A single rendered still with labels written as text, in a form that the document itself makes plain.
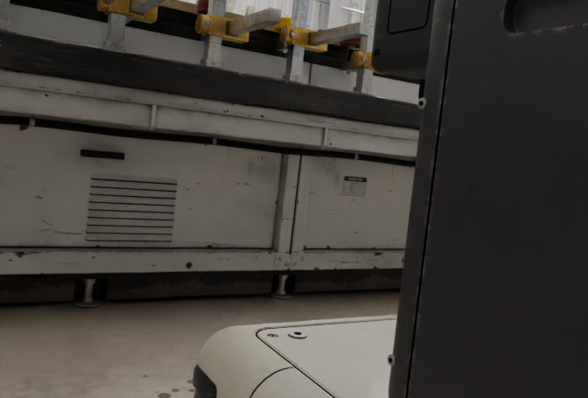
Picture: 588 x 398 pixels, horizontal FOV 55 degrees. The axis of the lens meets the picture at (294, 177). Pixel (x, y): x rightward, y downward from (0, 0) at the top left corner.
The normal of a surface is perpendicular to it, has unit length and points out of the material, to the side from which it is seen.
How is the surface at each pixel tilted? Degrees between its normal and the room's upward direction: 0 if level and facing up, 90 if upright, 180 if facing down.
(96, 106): 90
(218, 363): 62
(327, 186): 94
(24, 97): 90
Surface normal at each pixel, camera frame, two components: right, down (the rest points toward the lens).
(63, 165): 0.49, 0.11
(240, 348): -0.31, -0.91
